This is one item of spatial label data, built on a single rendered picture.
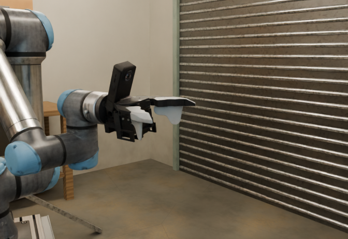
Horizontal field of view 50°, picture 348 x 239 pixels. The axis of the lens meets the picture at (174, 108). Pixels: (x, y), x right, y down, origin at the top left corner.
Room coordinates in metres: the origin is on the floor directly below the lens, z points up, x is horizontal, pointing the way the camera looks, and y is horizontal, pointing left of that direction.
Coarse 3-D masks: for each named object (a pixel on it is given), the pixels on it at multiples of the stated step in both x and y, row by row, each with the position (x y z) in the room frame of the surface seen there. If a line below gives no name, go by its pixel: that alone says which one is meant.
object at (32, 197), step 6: (30, 198) 2.31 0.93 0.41; (36, 198) 2.33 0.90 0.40; (42, 204) 2.36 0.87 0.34; (48, 204) 2.38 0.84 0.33; (54, 210) 2.41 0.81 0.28; (60, 210) 2.43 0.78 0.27; (66, 216) 2.46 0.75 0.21; (72, 216) 2.49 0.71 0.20; (78, 222) 2.51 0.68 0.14; (84, 222) 2.54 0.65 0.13; (90, 228) 2.57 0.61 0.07; (96, 228) 2.60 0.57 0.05
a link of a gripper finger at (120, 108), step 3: (117, 105) 0.76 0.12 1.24; (120, 105) 0.76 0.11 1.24; (129, 105) 0.75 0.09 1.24; (132, 105) 0.76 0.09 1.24; (117, 108) 0.75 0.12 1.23; (120, 108) 0.73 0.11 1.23; (123, 108) 0.73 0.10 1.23; (120, 111) 0.72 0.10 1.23; (123, 111) 0.71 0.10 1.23; (126, 111) 0.70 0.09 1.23; (129, 111) 0.70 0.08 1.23; (120, 114) 0.73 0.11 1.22; (123, 114) 0.71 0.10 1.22; (126, 114) 0.71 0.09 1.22; (129, 114) 0.70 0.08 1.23; (129, 117) 0.70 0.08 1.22
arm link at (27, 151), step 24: (0, 24) 0.97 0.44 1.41; (0, 48) 0.93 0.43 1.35; (0, 72) 0.87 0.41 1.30; (0, 96) 0.84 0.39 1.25; (24, 96) 0.87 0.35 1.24; (0, 120) 0.83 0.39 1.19; (24, 120) 0.81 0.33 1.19; (24, 144) 0.77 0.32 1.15; (48, 144) 0.80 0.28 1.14; (24, 168) 0.75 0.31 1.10; (48, 168) 0.80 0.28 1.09
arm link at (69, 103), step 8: (64, 96) 0.90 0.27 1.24; (72, 96) 0.88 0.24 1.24; (80, 96) 0.86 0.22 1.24; (64, 104) 0.89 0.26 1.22; (72, 104) 0.87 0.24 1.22; (80, 104) 0.85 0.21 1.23; (64, 112) 0.89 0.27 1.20; (72, 112) 0.87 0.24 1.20; (80, 112) 0.85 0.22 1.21; (72, 120) 0.87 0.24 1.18; (80, 120) 0.87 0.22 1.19
